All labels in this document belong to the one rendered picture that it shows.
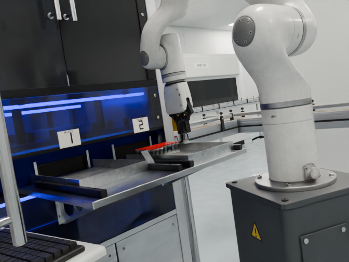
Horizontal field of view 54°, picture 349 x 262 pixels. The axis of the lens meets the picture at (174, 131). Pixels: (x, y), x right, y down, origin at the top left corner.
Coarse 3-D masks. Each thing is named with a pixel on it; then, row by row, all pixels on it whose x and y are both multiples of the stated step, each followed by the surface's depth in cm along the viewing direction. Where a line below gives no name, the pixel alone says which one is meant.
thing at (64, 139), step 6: (60, 132) 121; (66, 132) 123; (72, 132) 125; (78, 132) 127; (60, 138) 121; (66, 138) 123; (78, 138) 126; (60, 144) 121; (66, 144) 123; (72, 144) 125; (78, 144) 126
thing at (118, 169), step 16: (96, 160) 137; (112, 160) 129; (128, 160) 122; (144, 160) 116; (32, 176) 120; (48, 176) 111; (64, 176) 127; (80, 176) 122; (96, 176) 101; (112, 176) 105; (128, 176) 110
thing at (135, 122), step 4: (132, 120) 145; (136, 120) 146; (144, 120) 149; (136, 124) 146; (144, 124) 149; (148, 124) 151; (136, 128) 146; (144, 128) 149; (148, 128) 151; (136, 132) 146
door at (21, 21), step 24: (0, 0) 110; (24, 0) 116; (48, 0) 122; (0, 24) 110; (24, 24) 115; (48, 24) 121; (0, 48) 109; (24, 48) 115; (48, 48) 121; (0, 72) 109; (24, 72) 115; (48, 72) 121
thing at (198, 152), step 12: (180, 144) 151; (192, 144) 146; (204, 144) 141; (216, 144) 137; (228, 144) 129; (132, 156) 134; (156, 156) 124; (168, 156) 120; (180, 156) 116; (192, 156) 115; (204, 156) 119
